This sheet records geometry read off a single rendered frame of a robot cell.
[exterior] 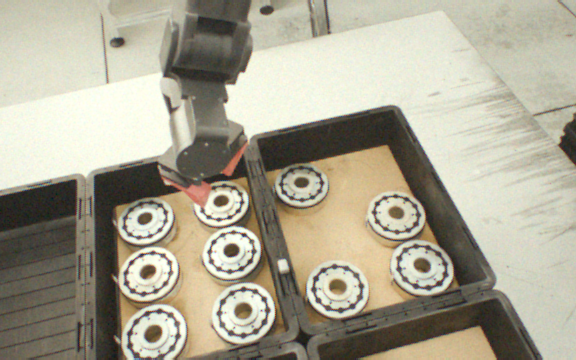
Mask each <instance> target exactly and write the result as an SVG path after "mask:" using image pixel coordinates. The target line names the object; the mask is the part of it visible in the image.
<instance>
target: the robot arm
mask: <svg viewBox="0 0 576 360"><path fill-rule="evenodd" d="M251 2H252V0H174V4H173V10H172V15H171V19H168V21H167V23H166V27H165V32H164V36H163V41H162V45H161V50H159V54H158V58H159V62H160V64H161V70H162V75H163V77H162V78H161V80H160V89H161V92H162V95H163V98H164V101H165V104H166V108H167V111H168V114H169V117H170V119H169V128H170V134H171V139H172V145H171V146H170V147H169V148H168V149H167V150H166V151H165V153H164V154H163V155H162V156H161V157H160V158H159V164H160V166H161V170H160V173H161V176H162V178H163V179H164V180H166V181H167V182H169V183H171V184H172V185H174V186H175V187H177V188H179V189H180V190H182V191H183V192H184V193H185V194H186V195H187V196H188V197H189V198H190V200H191V201H192V202H193V203H194V204H195V205H197V206H199V207H201V208H206V206H207V203H208V200H209V195H210V192H211V189H212V185H210V184H208V183H206V182H204V181H202V180H204V179H205V178H207V177H211V176H214V175H217V174H220V173H221V172H222V173H224V174H226V175H228V176H231V175H232V173H233V171H234V169H235V167H236V165H237V163H238V161H239V159H240V158H241V156H242V154H243V152H244V149H245V148H246V146H247V144H248V138H247V135H246V134H245V133H244V127H243V125H241V124H238V123H236V122H234V121H231V120H229V119H227V114H226V110H225V105H224V103H227V102H228V100H229V95H228V92H227V88H226V85H236V82H237V79H238V77H239V74H240V73H245V71H246V68H247V66H248V63H249V60H250V58H251V53H252V48H253V40H252V36H251V34H250V29H251V24H250V22H249V21H248V20H247V18H248V14H249V9H250V6H251Z"/></svg>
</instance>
